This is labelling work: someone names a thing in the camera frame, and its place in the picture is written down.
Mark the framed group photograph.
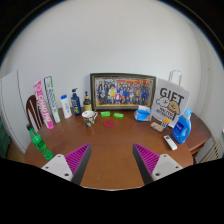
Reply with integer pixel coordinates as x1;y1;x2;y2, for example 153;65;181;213
90;73;156;110

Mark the green white shuttlecock tube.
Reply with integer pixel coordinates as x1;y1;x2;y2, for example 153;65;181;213
44;76;61;123

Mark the white gift paper bag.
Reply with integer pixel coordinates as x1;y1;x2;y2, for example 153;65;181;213
151;70;190;127

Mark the amber pump bottle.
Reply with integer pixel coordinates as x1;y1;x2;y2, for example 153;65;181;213
83;92;92;111

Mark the blue detergent bottle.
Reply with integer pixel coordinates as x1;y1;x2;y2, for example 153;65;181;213
172;108;192;144

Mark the white remote control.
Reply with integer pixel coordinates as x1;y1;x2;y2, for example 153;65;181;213
164;135;177;150

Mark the dark blue pump bottle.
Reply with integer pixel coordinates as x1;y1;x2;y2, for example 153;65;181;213
71;89;81;116

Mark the orange small box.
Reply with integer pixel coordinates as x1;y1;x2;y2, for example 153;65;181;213
161;118;170;128

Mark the patterned ceramic mug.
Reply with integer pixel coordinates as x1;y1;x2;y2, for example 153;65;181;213
82;111;98;127

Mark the white lotion bottle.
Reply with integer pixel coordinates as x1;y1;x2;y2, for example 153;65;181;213
61;95;72;119

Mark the small snack packet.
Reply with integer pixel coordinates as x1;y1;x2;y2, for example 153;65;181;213
150;122;164;132

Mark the blue tissue pack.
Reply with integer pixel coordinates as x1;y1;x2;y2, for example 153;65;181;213
134;105;152;122

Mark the white cabinet door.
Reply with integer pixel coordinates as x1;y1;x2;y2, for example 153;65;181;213
0;71;30;153

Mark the left green soap bar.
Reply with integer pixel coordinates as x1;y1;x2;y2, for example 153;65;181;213
100;111;111;117

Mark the wooden chair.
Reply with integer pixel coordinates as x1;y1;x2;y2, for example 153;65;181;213
26;95;43;130

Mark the green plastic soda bottle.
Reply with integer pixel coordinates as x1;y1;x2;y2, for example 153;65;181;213
26;123;53;160

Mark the pink shuttlecock tube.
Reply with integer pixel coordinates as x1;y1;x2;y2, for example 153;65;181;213
34;81;53;129

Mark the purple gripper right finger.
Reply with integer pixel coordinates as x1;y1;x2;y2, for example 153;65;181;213
132;143;182;185

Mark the green soap bar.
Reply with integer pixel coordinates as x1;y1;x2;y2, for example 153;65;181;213
100;111;111;117
113;113;124;119

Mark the white radiator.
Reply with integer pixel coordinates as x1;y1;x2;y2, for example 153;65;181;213
203;141;223;162

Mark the right green soap bar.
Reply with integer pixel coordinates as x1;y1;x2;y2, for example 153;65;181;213
113;113;124;119

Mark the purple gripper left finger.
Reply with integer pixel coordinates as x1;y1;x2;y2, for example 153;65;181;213
42;144;92;185

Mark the red round coaster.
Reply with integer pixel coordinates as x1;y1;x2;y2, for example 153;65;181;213
103;120;115;128

